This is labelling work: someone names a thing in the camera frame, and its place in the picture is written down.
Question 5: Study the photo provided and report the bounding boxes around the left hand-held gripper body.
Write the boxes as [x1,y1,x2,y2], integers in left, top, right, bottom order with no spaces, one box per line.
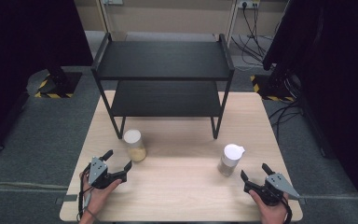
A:
[88,156,129,190]

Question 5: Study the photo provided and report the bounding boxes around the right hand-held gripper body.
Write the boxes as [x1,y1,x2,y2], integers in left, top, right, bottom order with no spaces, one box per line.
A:
[244,172,301,207]

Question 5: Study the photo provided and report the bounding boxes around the jar with yellow contents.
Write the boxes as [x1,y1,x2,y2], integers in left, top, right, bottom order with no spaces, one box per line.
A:
[123,129,148,163]

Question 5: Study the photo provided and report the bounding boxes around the jar with white spouted lid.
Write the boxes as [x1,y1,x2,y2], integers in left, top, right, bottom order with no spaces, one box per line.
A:
[217,143,246,177]

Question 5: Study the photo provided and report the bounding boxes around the black two-tier shelf rack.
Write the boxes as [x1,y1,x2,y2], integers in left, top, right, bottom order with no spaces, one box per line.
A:
[90,32,236,140]

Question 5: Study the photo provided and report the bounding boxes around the person's left hand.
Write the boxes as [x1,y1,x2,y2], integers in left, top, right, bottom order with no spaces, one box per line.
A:
[78,171,123,224]

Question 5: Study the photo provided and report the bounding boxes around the person's right hand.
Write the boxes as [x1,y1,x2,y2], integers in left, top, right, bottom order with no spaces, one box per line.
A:
[248,189,290,224]

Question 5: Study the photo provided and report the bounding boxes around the stand base with striped tape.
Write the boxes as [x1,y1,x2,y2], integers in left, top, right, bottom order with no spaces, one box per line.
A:
[250,74,296,103]
[34,70,84,100]

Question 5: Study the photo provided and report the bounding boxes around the dark curtain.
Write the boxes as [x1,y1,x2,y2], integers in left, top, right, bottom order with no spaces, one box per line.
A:
[262,0,358,217]
[0,0,94,159]

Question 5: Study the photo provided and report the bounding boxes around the right hand-held gripper cable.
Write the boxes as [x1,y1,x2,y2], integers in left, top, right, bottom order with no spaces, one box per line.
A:
[280,196,294,224]

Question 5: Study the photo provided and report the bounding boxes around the hand-held gripper cable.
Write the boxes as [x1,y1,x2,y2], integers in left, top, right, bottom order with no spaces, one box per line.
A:
[280,196,294,224]
[76,162,102,223]

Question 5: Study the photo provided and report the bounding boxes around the left hand-held gripper cable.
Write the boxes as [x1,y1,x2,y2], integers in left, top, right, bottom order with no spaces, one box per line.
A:
[76,162,102,223]

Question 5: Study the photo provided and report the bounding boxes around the black floor cable bundle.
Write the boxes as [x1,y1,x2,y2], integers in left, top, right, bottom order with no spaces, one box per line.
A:
[268,74,306,143]

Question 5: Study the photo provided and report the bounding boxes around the black cables from wall socket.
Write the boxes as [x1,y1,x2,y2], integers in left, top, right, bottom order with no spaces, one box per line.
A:
[230,3,277,69]

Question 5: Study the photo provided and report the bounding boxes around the wall socket with black plugs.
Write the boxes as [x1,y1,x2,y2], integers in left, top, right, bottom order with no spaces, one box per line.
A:
[237,0,261,9]

